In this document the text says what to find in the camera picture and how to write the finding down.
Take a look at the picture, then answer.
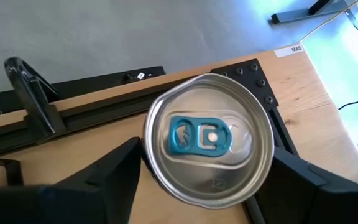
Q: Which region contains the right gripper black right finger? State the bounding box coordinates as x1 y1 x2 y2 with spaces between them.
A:
253 146 358 224

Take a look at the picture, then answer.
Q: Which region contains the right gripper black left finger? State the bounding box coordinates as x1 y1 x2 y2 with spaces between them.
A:
0 136 143 224

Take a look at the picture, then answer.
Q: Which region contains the blue silver beverage can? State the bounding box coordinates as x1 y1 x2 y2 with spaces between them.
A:
143 73 275 210

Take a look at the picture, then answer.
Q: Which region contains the black bar with white sticker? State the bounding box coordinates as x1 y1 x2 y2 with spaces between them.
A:
0 65 167 116

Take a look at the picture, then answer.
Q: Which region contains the white paper label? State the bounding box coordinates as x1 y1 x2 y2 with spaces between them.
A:
273 43 305 59

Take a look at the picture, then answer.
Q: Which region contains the desk leg with grey foot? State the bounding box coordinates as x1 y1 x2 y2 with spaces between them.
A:
270 0 358 25

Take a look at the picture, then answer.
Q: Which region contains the black aluminium table frame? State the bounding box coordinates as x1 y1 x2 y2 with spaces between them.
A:
0 73 300 159

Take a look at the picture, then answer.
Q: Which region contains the black cable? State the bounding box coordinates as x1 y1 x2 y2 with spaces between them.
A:
337 91 358 111

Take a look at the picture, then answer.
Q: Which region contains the black wire shelf side frame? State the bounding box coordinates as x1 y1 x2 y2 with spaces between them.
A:
0 57 67 187

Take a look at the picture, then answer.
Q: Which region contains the black corner bracket plate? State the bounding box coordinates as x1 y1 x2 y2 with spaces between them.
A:
211 58 280 110

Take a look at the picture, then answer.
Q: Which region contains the yellow cable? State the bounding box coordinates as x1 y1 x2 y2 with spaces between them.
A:
297 0 358 44

